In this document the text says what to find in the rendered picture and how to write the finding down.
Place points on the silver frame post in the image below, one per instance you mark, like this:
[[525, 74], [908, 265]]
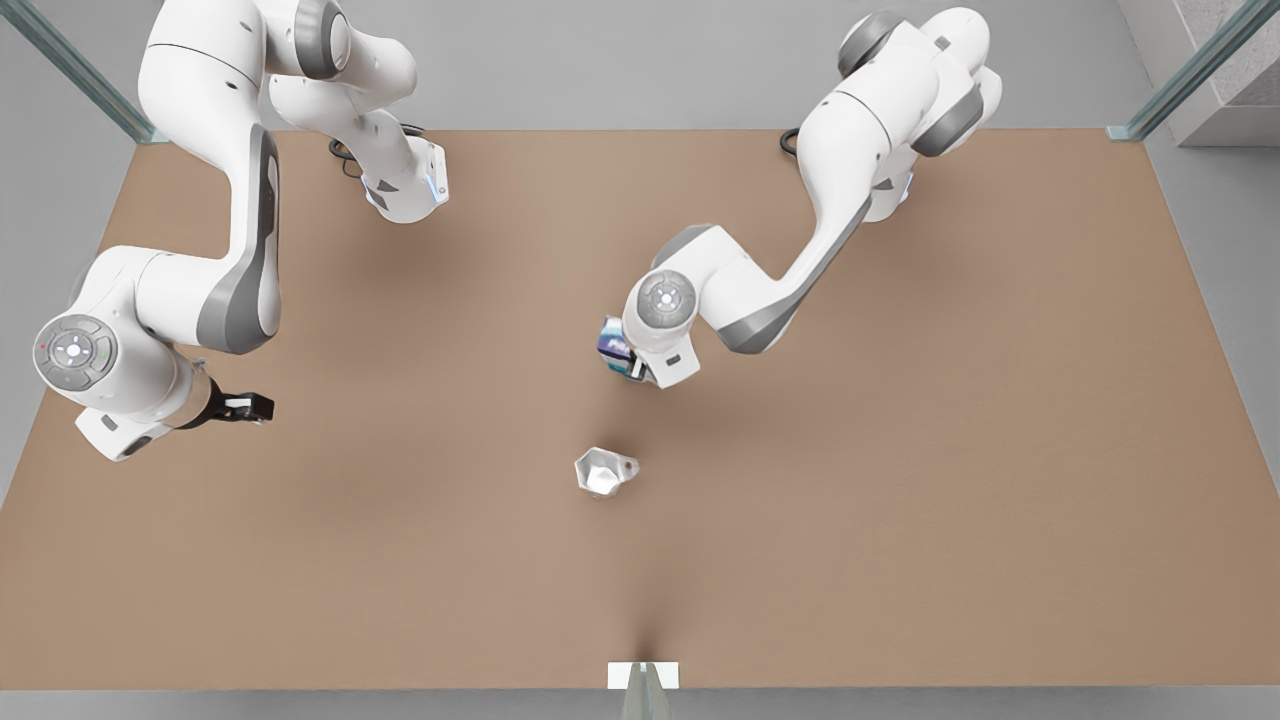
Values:
[[1195, 65], [643, 685], [80, 70]]

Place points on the small blue purple box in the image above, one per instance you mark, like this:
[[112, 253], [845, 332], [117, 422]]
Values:
[[612, 342]]

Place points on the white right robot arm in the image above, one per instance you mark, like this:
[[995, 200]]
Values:
[[190, 150]]

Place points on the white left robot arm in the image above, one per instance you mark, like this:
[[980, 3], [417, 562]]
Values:
[[850, 150]]

